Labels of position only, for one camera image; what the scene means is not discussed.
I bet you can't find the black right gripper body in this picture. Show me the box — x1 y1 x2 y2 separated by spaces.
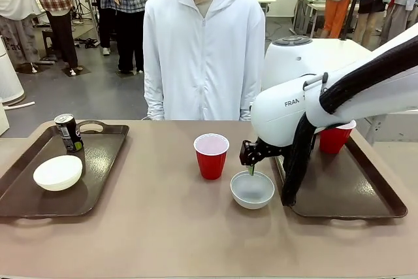
239 140 289 167

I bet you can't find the white bowl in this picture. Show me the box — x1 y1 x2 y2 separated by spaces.
33 155 84 192
230 170 276 210

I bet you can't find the red plastic cup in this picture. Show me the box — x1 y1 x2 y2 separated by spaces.
193 133 230 181
318 119 357 155

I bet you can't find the black drink can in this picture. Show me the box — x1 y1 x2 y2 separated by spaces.
54 112 86 154

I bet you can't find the person's right forearm white sleeve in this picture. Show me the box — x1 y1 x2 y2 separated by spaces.
144 78 165 121

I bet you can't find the person's left forearm white sleeve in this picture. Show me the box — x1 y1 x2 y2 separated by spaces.
239 79 263 122

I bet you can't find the brown plastic tray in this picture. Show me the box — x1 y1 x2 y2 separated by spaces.
0 119 131 220
270 127 409 221

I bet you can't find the person in white hoodie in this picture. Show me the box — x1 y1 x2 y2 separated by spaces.
142 0 266 122

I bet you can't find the bystander in orange trousers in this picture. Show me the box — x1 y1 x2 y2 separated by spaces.
321 0 355 40

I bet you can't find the bystander in light jacket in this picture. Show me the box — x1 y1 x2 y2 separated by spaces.
379 0 418 46

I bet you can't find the black stool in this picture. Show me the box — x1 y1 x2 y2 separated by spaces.
40 29 59 65

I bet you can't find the white tube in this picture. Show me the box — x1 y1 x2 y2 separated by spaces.
2 100 35 109

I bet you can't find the white cylindrical appliance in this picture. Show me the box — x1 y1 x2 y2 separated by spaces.
0 35 26 107

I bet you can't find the black braided cable sleeve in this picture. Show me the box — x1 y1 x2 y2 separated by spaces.
281 42 418 208

